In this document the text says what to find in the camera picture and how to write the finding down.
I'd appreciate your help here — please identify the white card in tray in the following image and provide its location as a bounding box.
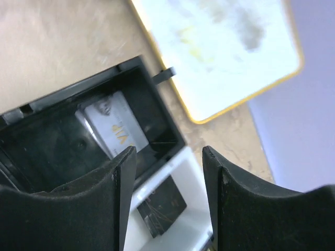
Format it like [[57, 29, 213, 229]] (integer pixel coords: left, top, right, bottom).
[[75, 91, 149, 159]]

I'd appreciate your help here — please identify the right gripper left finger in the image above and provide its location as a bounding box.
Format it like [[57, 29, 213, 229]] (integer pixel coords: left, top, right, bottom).
[[1, 146, 137, 250]]

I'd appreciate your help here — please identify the black left tray compartment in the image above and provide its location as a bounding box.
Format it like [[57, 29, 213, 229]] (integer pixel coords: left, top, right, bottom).
[[1, 56, 185, 193]]

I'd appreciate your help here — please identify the whiteboard with wooden frame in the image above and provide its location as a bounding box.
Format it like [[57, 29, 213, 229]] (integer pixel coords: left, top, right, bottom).
[[129, 1, 304, 124]]

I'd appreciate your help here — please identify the white middle tray compartment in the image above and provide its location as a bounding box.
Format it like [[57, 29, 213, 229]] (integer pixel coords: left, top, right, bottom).
[[124, 146, 213, 250]]

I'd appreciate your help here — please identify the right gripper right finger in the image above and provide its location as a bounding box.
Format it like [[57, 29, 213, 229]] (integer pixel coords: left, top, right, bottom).
[[202, 146, 334, 250]]

